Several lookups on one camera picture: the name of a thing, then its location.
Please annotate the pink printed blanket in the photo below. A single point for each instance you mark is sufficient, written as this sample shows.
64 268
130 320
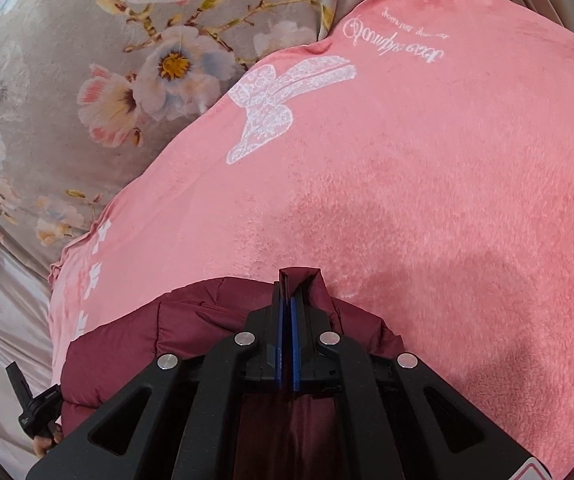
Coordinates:
392 185

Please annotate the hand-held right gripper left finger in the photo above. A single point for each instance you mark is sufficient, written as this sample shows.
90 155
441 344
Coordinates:
281 345

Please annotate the silver satin curtain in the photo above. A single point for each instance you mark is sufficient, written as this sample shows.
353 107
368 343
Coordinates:
2 340

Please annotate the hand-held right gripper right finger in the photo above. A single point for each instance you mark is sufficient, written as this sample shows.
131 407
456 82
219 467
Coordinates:
295 350

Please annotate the person's left hand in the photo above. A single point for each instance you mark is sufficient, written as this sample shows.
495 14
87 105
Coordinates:
47 442

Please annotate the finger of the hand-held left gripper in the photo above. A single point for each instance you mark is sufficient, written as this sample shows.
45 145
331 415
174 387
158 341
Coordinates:
17 380

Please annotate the maroon puffer jacket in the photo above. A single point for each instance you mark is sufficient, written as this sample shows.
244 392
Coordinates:
132 350

